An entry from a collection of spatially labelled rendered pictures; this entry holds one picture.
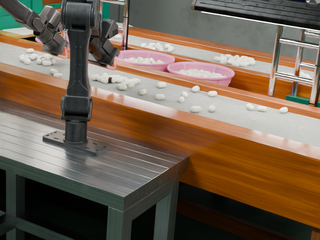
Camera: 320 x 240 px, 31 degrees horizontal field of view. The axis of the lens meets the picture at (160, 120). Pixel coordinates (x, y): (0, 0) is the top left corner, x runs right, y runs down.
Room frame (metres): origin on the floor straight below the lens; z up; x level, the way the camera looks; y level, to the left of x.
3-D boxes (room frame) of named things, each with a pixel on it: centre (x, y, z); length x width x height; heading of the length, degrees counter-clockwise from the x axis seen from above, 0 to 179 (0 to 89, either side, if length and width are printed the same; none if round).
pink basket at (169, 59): (2.39, 0.09, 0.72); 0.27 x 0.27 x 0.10
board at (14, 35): (2.74, 0.65, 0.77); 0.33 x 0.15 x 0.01; 148
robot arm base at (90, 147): (1.57, 0.24, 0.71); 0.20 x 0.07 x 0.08; 62
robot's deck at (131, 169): (1.93, 0.38, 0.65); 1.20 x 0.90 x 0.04; 62
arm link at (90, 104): (1.58, 0.24, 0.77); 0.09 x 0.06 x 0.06; 92
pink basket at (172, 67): (2.24, -0.15, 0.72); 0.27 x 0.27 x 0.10
